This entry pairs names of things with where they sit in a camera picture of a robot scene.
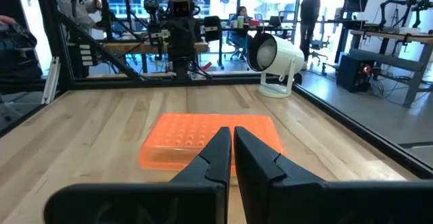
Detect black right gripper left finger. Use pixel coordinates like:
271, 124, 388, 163
43, 126, 233, 224

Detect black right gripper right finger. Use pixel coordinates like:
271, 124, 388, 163
233, 125, 433, 224

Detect orange plastic lid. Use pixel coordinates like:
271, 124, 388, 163
138, 112, 287, 177

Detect person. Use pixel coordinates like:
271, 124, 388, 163
55, 0, 103, 32
231, 5, 258, 51
0, 14, 44, 83
299, 0, 321, 62

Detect black office table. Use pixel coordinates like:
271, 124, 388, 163
219, 25, 297, 35

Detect black computer tower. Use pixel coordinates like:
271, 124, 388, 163
336, 53, 377, 94

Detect white aluminium bar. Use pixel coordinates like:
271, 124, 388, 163
40, 56, 62, 106

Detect black monitor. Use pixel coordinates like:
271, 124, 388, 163
344, 0, 373, 14

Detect wooden workbench with grey legs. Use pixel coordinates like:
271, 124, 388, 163
349, 29, 433, 109

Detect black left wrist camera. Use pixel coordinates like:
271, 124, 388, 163
168, 0, 198, 18

